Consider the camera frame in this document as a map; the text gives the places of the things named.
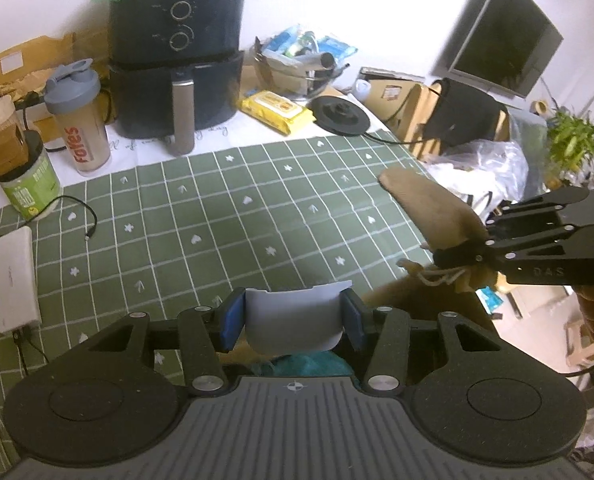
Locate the yellow wipes packet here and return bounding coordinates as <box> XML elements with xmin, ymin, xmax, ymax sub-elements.
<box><xmin>239</xmin><ymin>90</ymin><xmax>317</xmax><ymax>135</ymax></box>

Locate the black air fryer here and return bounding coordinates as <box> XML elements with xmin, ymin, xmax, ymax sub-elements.
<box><xmin>108</xmin><ymin>0</ymin><xmax>246</xmax><ymax>156</ymax></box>

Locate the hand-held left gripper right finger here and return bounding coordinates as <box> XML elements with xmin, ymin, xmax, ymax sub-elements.
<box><xmin>339</xmin><ymin>290</ymin><xmax>505</xmax><ymax>393</ymax></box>

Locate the teal fluffy cloth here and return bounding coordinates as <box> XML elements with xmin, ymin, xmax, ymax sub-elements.
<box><xmin>249</xmin><ymin>351</ymin><xmax>360</xmax><ymax>386</ymax></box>

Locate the green jar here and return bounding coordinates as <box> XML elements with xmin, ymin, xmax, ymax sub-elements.
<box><xmin>0</xmin><ymin>130</ymin><xmax>63</xmax><ymax>221</ymax></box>

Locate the black kettle base cable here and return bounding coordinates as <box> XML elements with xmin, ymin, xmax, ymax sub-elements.
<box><xmin>362</xmin><ymin>85</ymin><xmax>445</xmax><ymax>146</ymax></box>

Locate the brown wooden container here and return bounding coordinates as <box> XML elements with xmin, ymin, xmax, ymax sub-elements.
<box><xmin>0</xmin><ymin>127</ymin><xmax>32</xmax><ymax>177</ymax></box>

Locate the small cardboard box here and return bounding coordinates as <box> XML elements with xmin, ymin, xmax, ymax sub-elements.
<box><xmin>359</xmin><ymin>66</ymin><xmax>425</xmax><ymax>126</ymax></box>

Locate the large cardboard box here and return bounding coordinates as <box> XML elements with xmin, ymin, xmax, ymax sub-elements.
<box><xmin>217</xmin><ymin>272</ymin><xmax>495</xmax><ymax>391</ymax></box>

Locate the black charging cable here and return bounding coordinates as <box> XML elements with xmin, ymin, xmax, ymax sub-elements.
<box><xmin>42</xmin><ymin>195</ymin><xmax>98</xmax><ymax>243</ymax></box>

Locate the green potted plant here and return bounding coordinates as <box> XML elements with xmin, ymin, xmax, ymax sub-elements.
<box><xmin>544</xmin><ymin>105</ymin><xmax>594</xmax><ymax>181</ymax></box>

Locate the blue packet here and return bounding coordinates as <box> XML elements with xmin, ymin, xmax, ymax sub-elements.
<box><xmin>269</xmin><ymin>30</ymin><xmax>298</xmax><ymax>53</ymax></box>
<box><xmin>322</xmin><ymin>37</ymin><xmax>358</xmax><ymax>61</ymax></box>

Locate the black kettle base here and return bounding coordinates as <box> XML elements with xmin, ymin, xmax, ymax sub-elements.
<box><xmin>311</xmin><ymin>95</ymin><xmax>373</xmax><ymax>135</ymax></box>

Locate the white tablecloth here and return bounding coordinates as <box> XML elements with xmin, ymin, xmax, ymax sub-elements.
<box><xmin>42</xmin><ymin>87</ymin><xmax>393</xmax><ymax>181</ymax></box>

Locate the beige squeeze bottle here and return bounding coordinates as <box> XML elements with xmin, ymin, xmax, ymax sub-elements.
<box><xmin>0</xmin><ymin>91</ymin><xmax>23</xmax><ymax>136</ymax></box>

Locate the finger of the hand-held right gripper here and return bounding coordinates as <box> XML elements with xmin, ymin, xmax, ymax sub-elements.
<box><xmin>486</xmin><ymin>187</ymin><xmax>590</xmax><ymax>239</ymax></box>
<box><xmin>433</xmin><ymin>225</ymin><xmax>576</xmax><ymax>272</ymax></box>

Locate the clear plastic bag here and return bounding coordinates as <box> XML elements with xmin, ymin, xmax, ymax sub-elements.
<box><xmin>422</xmin><ymin>137</ymin><xmax>530</xmax><ymax>201</ymax></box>

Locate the black garment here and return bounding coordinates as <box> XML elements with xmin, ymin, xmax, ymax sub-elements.
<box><xmin>427</xmin><ymin>79</ymin><xmax>508</xmax><ymax>156</ymax></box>

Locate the brown burlap pouch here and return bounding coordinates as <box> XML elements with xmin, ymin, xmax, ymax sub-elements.
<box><xmin>379</xmin><ymin>167</ymin><xmax>498</xmax><ymax>293</ymax></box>

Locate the grey monitor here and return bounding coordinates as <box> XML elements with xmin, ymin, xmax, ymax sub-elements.
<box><xmin>429</xmin><ymin>0</ymin><xmax>564</xmax><ymax>100</ymax></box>

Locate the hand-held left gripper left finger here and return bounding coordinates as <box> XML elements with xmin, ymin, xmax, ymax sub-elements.
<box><xmin>80</xmin><ymin>287</ymin><xmax>248</xmax><ymax>393</ymax></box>

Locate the brown cardboard packaging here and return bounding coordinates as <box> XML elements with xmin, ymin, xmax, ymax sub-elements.
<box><xmin>0</xmin><ymin>30</ymin><xmax>113</xmax><ymax>143</ymax></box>

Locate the wooden chair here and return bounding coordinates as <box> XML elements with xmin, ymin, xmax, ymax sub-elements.
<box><xmin>397</xmin><ymin>80</ymin><xmax>510</xmax><ymax>161</ymax></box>

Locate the green checkered tablecloth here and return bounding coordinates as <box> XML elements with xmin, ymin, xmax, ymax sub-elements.
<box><xmin>0</xmin><ymin>132</ymin><xmax>478</xmax><ymax>411</ymax></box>

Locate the grey lid shaker bottle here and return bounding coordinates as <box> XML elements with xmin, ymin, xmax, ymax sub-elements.
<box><xmin>44</xmin><ymin>59</ymin><xmax>113</xmax><ymax>177</ymax></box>

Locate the white power bank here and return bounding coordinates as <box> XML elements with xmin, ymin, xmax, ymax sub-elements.
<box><xmin>0</xmin><ymin>226</ymin><xmax>43</xmax><ymax>336</ymax></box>

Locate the white plastic cup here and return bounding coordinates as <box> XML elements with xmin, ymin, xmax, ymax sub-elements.
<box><xmin>245</xmin><ymin>281</ymin><xmax>353</xmax><ymax>354</ymax></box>

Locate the glass bowl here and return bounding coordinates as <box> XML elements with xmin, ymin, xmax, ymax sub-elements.
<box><xmin>253</xmin><ymin>35</ymin><xmax>350</xmax><ymax>101</ymax></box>

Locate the teal packet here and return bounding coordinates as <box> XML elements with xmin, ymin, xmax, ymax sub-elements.
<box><xmin>479</xmin><ymin>285</ymin><xmax>505</xmax><ymax>316</ymax></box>

